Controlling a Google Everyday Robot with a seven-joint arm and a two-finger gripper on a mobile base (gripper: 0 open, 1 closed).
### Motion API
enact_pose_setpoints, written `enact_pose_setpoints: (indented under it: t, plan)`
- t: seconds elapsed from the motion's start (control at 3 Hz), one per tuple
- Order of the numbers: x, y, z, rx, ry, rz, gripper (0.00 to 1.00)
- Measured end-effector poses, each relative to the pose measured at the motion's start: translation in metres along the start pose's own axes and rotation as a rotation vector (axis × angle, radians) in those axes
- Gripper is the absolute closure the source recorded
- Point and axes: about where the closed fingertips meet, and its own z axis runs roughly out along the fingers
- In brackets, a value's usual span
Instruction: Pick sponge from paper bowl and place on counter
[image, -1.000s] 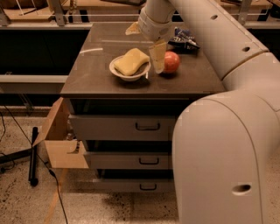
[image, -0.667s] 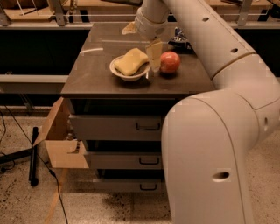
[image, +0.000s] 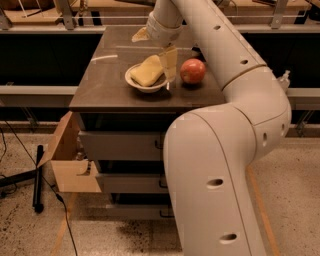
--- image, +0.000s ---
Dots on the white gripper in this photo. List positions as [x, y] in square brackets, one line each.
[162, 33]

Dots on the yellow sponge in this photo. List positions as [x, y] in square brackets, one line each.
[148, 69]

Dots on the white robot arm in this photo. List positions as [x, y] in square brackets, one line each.
[206, 151]

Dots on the white paper bowl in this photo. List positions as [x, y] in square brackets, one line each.
[157, 83]

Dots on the red apple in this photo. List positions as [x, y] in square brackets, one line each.
[192, 71]

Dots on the grey drawer cabinet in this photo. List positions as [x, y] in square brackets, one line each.
[105, 102]

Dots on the grey metal railing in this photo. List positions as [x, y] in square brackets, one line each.
[257, 16]

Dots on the top grey drawer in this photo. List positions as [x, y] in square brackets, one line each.
[121, 145]

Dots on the grey drawer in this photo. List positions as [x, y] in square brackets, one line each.
[140, 212]
[121, 145]
[132, 183]

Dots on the right clear plastic bottle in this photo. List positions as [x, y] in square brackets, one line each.
[284, 81]

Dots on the middle grey drawer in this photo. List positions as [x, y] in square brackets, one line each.
[132, 183]

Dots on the open cardboard box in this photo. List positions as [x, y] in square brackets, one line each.
[72, 171]

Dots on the bottom grey drawer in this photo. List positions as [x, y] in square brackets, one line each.
[140, 212]

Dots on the black stand base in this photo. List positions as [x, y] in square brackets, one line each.
[36, 176]

